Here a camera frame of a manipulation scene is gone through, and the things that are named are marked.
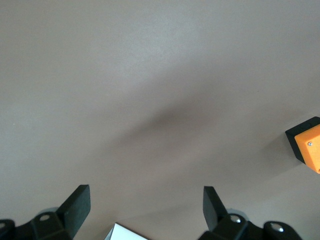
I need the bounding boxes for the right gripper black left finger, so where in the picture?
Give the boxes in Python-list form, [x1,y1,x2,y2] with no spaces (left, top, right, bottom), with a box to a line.
[0,184,91,240]

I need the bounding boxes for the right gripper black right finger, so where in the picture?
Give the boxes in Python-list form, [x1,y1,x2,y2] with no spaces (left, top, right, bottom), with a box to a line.
[197,185,304,240]

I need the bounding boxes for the white drawer cabinet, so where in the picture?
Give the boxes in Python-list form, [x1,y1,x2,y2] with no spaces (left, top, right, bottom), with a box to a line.
[104,222,149,240]

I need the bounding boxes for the orange and black button box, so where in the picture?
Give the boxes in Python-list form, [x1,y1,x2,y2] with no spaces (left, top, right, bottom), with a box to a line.
[285,116,320,175]

